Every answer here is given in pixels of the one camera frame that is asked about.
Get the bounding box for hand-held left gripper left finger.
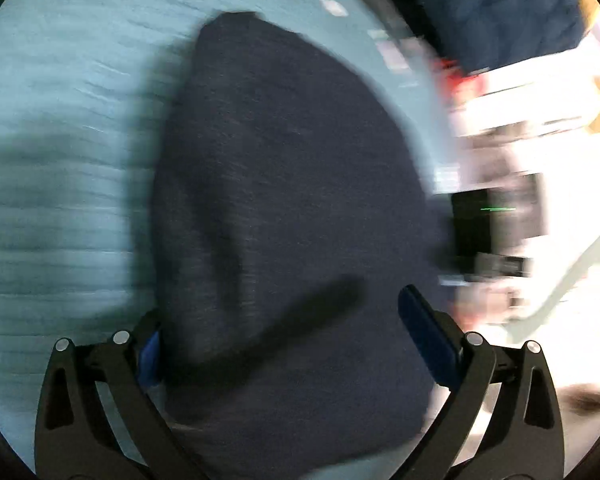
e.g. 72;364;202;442
34;310;211;480

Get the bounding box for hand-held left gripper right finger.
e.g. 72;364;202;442
397;284;566;480

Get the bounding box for dark denim jeans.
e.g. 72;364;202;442
150;11;456;471

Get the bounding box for red cartoon cat cushion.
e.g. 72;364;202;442
430;57;483;111

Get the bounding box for navy and yellow puffer jacket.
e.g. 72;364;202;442
385;0;588;73

